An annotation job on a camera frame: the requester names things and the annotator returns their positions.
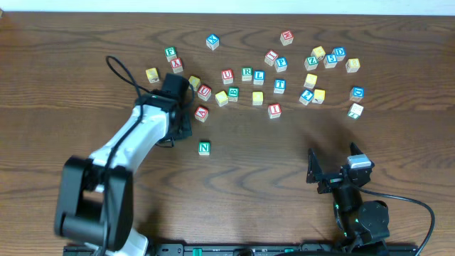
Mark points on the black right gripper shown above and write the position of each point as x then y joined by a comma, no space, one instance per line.
334,180

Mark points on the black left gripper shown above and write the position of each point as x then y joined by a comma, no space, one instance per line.
184,127

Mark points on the green N wooden block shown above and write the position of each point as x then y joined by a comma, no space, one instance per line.
204,148

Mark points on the red u wooden block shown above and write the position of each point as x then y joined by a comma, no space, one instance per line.
227,76
204,92

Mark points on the red i wooden block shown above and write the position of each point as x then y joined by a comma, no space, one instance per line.
274,111
271,57

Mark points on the green R wooden block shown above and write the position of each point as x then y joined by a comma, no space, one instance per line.
247,73

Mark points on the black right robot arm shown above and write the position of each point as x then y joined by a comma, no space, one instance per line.
362,222

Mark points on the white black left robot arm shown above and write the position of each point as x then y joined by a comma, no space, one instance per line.
95,201

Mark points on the red A wooden block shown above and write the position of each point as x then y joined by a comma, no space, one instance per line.
201,114

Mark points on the yellow wooden block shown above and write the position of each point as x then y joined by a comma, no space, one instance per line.
152,75
195,82

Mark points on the yellow block beside B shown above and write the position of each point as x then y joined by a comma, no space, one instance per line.
221,98

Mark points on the white green wooden block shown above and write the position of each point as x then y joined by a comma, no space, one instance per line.
355,111

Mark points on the yellow wooden block left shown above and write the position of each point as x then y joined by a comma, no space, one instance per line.
152,75

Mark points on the red Y wooden block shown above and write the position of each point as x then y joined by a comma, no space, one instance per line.
177,65

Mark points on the green B wooden block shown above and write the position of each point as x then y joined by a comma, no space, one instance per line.
233,94

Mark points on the yellow block beside 2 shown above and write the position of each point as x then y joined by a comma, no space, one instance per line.
319,96

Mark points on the blue D wooden block right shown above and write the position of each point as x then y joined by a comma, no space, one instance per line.
357,94

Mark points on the blue d wooden block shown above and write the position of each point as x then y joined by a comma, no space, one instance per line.
357,94
340,53

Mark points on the blue 2 wooden block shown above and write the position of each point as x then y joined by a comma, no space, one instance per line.
306,97

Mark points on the green F wooden block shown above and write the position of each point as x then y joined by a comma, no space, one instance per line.
170,53

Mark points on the yellow block centre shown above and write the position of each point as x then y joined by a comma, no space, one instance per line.
257,98

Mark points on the yellow block mid right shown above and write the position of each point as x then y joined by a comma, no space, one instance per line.
310,81

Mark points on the blue X wooden block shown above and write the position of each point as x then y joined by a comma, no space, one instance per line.
212,41

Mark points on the blue L wooden block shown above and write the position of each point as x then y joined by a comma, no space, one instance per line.
258,77

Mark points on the blue T wooden block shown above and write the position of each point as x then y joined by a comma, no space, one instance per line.
280,86

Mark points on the yellow block far right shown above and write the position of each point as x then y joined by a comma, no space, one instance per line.
352,65

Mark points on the blue 5 wooden block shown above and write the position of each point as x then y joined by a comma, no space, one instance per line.
330,61

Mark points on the green Z wooden block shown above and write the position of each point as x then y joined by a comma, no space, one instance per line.
311,63

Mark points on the blue D wooden block upper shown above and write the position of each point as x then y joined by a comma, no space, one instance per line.
340,53

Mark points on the yellow block top right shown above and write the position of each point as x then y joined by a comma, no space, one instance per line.
319,53

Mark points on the blue P wooden block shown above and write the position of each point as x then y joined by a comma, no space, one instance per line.
281,64

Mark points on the red block top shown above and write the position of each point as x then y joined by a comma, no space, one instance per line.
286,37

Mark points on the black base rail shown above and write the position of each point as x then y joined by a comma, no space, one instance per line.
307,248

